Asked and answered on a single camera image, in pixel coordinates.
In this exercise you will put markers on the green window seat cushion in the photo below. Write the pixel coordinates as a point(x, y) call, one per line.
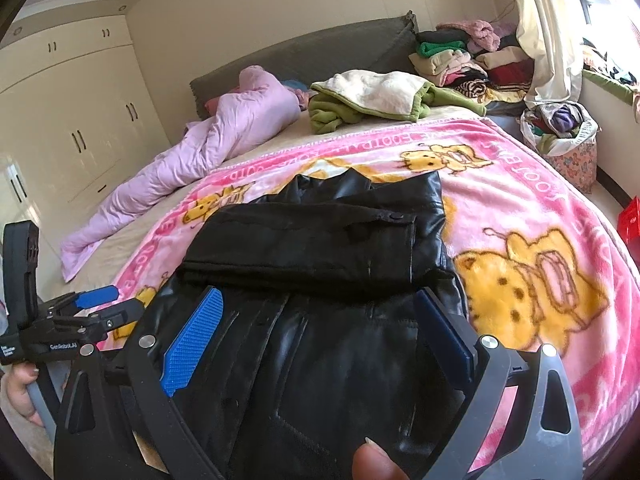
point(610, 85)

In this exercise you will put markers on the patterned bag of clothes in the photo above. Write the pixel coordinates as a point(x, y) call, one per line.
point(575, 160)

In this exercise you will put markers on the lilac duvet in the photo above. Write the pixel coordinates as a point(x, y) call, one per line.
point(240, 110)

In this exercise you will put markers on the cream curtain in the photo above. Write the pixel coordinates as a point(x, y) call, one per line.
point(550, 35)

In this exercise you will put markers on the green fleece garment white lining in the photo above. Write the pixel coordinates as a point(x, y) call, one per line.
point(330, 112)

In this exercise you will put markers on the person's left hand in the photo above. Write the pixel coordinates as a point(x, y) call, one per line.
point(15, 390)

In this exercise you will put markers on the grey headboard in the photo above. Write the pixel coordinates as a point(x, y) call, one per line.
point(325, 50)

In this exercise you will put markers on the red crate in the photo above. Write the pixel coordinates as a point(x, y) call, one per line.
point(630, 225)

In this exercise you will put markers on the black leather jacket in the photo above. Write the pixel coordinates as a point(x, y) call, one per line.
point(310, 240)

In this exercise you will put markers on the pile of folded clothes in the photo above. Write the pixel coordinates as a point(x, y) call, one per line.
point(470, 65)

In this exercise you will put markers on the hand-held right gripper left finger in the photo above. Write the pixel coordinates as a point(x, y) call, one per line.
point(192, 340)

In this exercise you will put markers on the cream wardrobe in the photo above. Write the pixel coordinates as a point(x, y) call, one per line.
point(90, 110)

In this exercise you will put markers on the person's right hand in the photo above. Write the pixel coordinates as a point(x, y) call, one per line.
point(375, 462)

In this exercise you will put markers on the pink pillow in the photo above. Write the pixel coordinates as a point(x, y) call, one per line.
point(214, 104)

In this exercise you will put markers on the beige bed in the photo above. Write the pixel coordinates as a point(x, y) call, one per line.
point(280, 145)

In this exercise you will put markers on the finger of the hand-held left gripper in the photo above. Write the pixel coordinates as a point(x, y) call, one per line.
point(95, 297)
point(120, 315)

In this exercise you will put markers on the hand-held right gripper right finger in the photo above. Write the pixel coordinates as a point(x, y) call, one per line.
point(450, 335)

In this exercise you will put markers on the pink printed blanket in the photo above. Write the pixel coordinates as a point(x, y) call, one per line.
point(525, 200)

